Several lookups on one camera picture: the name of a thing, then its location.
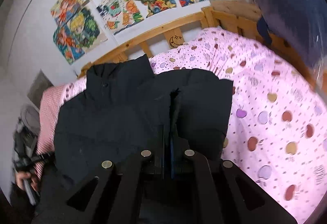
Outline black padded jacket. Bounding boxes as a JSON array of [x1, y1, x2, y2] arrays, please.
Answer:
[[35, 53, 235, 214]]

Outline left hand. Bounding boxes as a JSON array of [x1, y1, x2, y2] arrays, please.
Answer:
[[15, 171, 39, 191]]

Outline pink patterned quilt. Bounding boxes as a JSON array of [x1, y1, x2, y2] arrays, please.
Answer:
[[37, 28, 326, 223]]

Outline orange girl drawing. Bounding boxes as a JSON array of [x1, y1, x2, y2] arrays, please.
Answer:
[[53, 22, 85, 65]]

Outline blond boy drawing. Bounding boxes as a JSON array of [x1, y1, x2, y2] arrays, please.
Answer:
[[66, 7, 108, 53]]

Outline red fish drawing upper left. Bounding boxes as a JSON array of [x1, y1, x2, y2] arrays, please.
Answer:
[[50, 0, 80, 27]]

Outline fruit drink drawing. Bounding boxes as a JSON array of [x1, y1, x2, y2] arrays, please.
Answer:
[[92, 0, 144, 35]]

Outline wooden bed frame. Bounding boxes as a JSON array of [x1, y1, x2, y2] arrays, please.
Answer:
[[78, 0, 315, 84]]

